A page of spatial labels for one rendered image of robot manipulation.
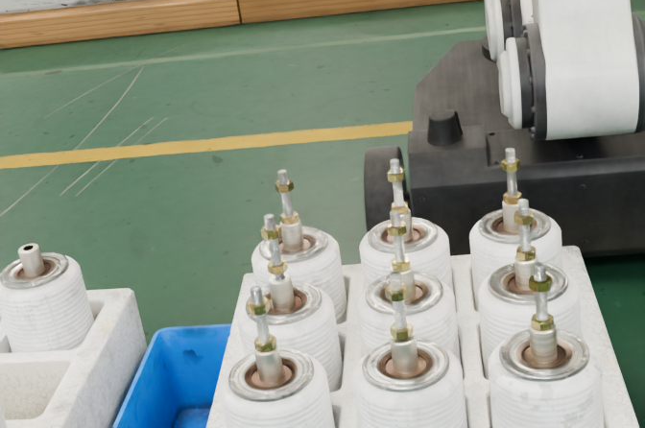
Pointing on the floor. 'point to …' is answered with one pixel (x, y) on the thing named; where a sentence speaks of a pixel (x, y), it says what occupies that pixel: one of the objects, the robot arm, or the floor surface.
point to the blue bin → (176, 379)
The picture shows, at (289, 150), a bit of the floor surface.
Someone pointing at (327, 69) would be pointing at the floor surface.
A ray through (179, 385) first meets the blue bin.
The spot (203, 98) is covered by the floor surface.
